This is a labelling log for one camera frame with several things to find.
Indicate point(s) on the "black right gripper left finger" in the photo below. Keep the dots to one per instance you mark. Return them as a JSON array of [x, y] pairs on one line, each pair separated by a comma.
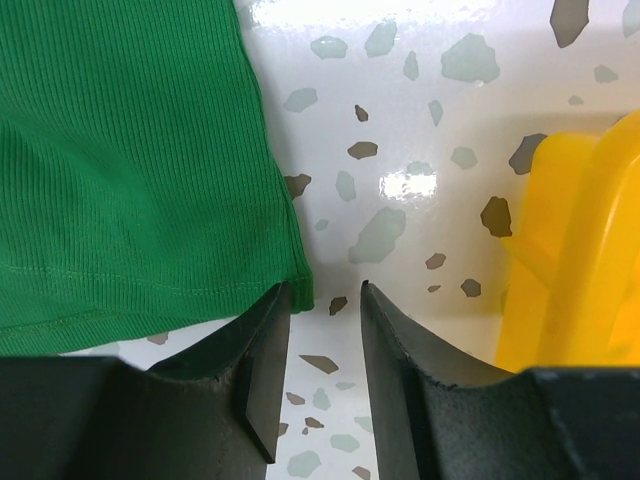
[[211, 411]]

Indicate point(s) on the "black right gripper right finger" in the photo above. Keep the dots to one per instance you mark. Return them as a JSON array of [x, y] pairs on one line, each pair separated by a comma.
[[440, 413]]

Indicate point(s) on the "green tank top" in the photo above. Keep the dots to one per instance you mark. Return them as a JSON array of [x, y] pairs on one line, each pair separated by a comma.
[[139, 193]]

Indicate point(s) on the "yellow plastic tray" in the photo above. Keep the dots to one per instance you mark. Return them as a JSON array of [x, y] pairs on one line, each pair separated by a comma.
[[573, 293]]

